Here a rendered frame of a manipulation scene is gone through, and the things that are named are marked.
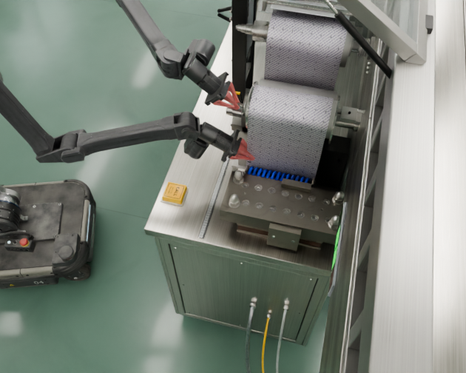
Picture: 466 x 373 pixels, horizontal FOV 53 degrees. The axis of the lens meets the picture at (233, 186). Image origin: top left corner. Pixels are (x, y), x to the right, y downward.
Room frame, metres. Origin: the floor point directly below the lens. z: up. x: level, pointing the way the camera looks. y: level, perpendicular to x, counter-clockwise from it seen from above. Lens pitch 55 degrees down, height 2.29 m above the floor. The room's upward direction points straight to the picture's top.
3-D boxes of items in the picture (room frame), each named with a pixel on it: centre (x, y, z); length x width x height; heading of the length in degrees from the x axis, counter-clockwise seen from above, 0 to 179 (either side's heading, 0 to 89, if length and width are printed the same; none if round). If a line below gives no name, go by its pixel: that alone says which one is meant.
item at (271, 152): (0.94, -0.16, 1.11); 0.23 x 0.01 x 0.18; 76
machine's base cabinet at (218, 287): (1.93, -0.34, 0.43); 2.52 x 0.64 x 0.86; 166
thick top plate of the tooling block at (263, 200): (0.82, -0.17, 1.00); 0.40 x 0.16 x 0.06; 76
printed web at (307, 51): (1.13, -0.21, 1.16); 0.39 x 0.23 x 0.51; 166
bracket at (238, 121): (1.08, -0.03, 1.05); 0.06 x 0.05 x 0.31; 76
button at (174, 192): (0.93, 0.21, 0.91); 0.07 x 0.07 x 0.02; 76
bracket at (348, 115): (0.96, -0.35, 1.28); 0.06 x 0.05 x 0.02; 76
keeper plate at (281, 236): (0.72, -0.16, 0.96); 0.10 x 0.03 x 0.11; 76
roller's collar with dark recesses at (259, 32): (1.28, -0.10, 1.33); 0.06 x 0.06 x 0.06; 76
